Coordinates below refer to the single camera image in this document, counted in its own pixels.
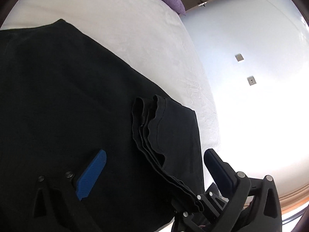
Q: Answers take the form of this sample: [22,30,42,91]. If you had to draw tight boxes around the black pants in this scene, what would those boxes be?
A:
[1,20,204,231]

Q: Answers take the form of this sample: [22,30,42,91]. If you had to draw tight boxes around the white bed sheet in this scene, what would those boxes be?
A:
[0,0,217,189]

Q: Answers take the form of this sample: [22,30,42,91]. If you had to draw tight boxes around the wall switch plate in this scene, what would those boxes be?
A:
[235,53,244,62]

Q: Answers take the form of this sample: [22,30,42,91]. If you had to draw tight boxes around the wall socket plate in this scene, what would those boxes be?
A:
[247,76,257,85]

